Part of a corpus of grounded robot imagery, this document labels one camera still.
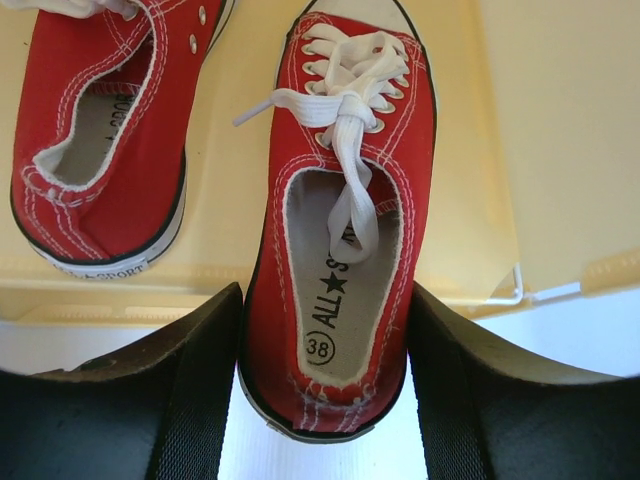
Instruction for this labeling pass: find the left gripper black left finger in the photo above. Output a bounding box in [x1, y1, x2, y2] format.
[1, 284, 243, 479]

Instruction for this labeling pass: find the yellow plastic shoe cabinet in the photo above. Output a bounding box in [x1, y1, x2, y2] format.
[1, 1, 639, 324]

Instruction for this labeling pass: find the red canvas sneaker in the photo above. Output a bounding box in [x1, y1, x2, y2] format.
[238, 1, 437, 444]
[10, 1, 233, 280]

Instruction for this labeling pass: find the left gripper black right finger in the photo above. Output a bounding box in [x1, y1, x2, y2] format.
[408, 287, 639, 479]

